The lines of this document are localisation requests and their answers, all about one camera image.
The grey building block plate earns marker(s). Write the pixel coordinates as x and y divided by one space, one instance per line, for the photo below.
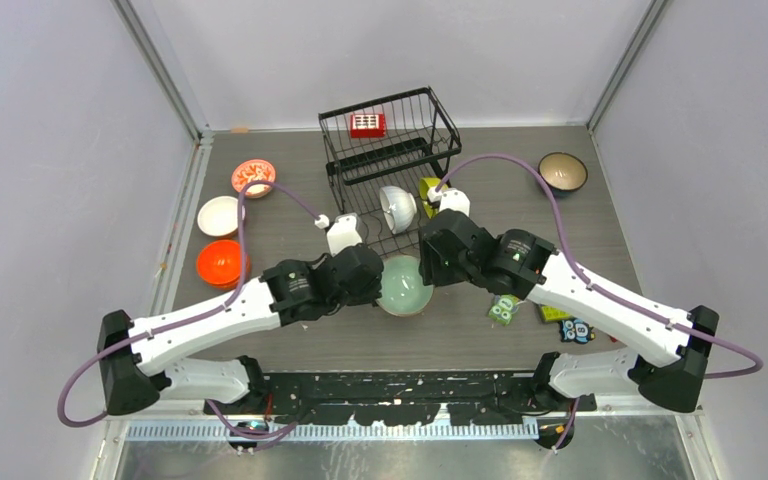
548 314

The blue owl card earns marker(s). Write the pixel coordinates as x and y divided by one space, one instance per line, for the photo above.
577 331

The red box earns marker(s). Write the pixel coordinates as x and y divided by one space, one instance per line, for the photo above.
367 125

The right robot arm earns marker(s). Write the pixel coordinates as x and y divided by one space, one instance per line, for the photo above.
665 354

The dark blue glazed bowl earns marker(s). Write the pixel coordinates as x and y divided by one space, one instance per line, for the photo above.
564 173

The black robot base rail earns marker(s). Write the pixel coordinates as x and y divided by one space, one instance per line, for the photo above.
399 398

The green owl toy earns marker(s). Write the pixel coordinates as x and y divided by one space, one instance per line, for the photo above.
503 309

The celadon bowl with flower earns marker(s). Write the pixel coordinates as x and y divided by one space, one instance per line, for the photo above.
403 293

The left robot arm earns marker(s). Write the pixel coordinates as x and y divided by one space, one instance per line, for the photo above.
145 360

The white ribbed bowl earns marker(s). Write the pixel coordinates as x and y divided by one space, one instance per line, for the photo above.
398 207

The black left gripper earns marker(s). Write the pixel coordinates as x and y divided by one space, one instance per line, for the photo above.
368 294

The yellow-green bowl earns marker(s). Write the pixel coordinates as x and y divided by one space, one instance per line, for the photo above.
431 190

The white bowl red floral pattern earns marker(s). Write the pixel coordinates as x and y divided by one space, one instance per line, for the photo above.
250 171

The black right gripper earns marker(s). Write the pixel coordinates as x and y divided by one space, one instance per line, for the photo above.
429 268

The black wire dish rack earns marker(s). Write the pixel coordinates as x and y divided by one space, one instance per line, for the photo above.
421 141

